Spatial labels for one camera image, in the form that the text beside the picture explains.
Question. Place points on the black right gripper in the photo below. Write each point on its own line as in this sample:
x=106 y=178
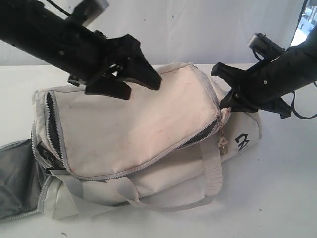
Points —
x=258 y=88

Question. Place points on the white fabric duffel bag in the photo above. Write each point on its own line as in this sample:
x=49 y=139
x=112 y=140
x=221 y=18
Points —
x=160 y=150

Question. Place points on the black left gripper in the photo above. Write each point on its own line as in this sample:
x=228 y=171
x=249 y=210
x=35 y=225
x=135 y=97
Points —
x=87 y=55

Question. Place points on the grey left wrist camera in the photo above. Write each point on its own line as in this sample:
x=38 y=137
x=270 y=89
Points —
x=87 y=11

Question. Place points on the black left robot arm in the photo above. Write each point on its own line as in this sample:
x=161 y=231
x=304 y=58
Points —
x=22 y=24

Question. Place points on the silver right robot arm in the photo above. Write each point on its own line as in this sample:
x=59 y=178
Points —
x=303 y=66

